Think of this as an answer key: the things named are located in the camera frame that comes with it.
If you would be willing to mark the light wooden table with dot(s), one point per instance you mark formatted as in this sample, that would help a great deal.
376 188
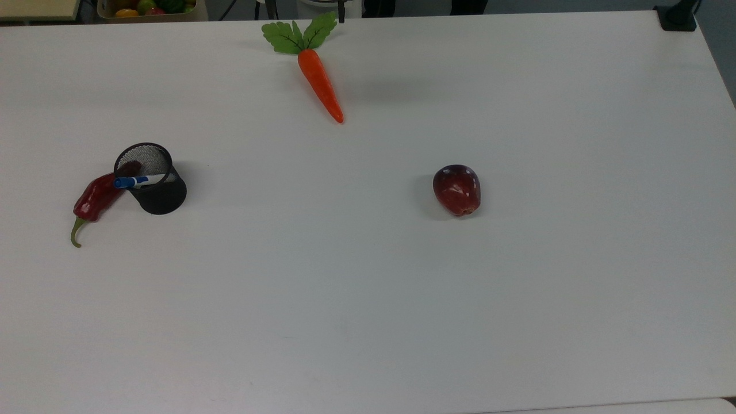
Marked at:
34 8

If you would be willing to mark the orange carrot with green leaves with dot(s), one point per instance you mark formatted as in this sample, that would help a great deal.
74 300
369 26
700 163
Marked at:
319 80

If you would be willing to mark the box of toy fruit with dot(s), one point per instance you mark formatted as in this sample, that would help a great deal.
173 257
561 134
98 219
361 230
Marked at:
150 8

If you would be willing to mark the black clamp mount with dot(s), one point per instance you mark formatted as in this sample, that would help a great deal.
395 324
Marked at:
677 20

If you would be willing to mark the red chili pepper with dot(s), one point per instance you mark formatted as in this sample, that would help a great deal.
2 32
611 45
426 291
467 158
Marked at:
95 198

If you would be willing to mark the thin black stand leg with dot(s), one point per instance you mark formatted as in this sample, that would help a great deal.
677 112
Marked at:
341 12

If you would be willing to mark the dark red apple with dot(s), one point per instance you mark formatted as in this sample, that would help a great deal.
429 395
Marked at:
457 190

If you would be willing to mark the white marker pen blue cap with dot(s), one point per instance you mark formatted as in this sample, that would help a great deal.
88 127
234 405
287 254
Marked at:
124 182

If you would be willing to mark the black mesh pen cup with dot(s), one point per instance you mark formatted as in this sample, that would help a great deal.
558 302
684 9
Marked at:
164 200

